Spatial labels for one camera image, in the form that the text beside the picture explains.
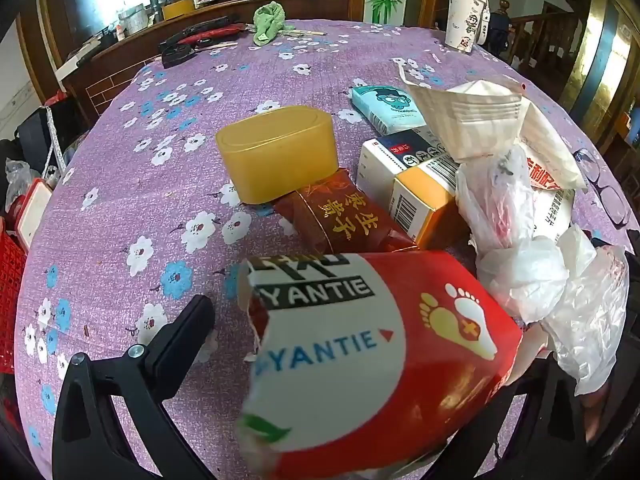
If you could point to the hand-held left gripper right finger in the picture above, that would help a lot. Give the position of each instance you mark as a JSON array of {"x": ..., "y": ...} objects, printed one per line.
[{"x": 540, "y": 410}]

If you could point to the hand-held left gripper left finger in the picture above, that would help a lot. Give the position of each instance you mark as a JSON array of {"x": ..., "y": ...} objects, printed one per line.
[{"x": 185, "y": 335}]

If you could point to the white plastic bag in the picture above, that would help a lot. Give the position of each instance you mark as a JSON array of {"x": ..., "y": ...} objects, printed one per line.
[
  {"x": 525, "y": 275},
  {"x": 590, "y": 320},
  {"x": 492, "y": 200}
]

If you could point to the red and white cardboard box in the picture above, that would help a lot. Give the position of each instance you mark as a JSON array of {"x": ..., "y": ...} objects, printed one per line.
[{"x": 360, "y": 360}]

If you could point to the red plastic basket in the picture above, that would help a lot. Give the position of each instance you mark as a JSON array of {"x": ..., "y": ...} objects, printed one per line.
[{"x": 10, "y": 305}]

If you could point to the brown snack packet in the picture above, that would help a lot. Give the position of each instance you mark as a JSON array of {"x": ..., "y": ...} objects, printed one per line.
[{"x": 345, "y": 220}]

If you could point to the white packet with red print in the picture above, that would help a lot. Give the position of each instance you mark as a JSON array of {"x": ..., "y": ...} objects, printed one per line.
[{"x": 550, "y": 210}]

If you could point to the orange medicine box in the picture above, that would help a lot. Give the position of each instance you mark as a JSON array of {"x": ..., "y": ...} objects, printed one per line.
[{"x": 425, "y": 205}]

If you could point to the white and blue medicine box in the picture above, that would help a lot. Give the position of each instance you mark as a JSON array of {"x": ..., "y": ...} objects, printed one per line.
[{"x": 380, "y": 165}]

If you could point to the white paper wrapper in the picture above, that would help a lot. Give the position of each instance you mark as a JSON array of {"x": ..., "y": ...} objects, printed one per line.
[{"x": 550, "y": 150}]

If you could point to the teal tissue pack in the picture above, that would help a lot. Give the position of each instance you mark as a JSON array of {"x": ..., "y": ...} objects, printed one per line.
[{"x": 385, "y": 107}]

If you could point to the beige pleated paper bag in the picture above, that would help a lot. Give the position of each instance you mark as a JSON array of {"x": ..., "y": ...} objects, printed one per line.
[{"x": 465, "y": 115}]

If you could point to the purple floral tablecloth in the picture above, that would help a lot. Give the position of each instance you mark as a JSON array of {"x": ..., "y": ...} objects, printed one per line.
[{"x": 150, "y": 240}]

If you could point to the white box with red trim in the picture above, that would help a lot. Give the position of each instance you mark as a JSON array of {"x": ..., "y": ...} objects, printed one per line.
[{"x": 32, "y": 215}]

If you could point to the eyeglasses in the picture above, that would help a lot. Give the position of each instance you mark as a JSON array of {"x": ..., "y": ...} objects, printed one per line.
[{"x": 607, "y": 195}]

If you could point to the clear plastic bag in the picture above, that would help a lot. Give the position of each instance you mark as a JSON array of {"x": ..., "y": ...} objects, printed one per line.
[{"x": 20, "y": 180}]

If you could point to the black bag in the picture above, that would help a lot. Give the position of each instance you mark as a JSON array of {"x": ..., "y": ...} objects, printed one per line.
[{"x": 42, "y": 130}]

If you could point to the wooden sideboard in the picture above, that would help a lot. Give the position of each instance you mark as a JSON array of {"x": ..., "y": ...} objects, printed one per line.
[{"x": 125, "y": 70}]

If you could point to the black red remote case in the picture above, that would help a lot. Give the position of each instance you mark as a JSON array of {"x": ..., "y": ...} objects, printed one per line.
[{"x": 200, "y": 37}]

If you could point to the green cloth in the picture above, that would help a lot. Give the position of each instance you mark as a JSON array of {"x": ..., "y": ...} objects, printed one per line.
[{"x": 267, "y": 22}]

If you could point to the yellow box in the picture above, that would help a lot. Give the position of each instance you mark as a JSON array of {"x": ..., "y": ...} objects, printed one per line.
[{"x": 177, "y": 10}]

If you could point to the wooden chopsticks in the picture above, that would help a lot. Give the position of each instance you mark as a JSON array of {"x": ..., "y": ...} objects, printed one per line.
[{"x": 307, "y": 32}]

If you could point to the white printed tumbler cup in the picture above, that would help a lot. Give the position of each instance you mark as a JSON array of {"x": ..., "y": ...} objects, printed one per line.
[{"x": 465, "y": 15}]

